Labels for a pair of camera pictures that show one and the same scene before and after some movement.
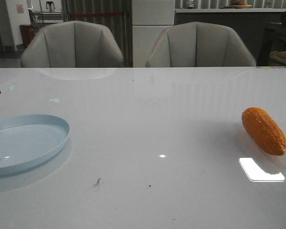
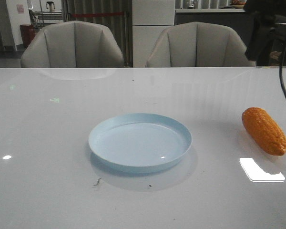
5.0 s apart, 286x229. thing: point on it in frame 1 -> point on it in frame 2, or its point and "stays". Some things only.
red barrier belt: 99,14 stays
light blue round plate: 17,148 -> 137,142
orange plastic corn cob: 265,130 stays
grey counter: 251,23 stays
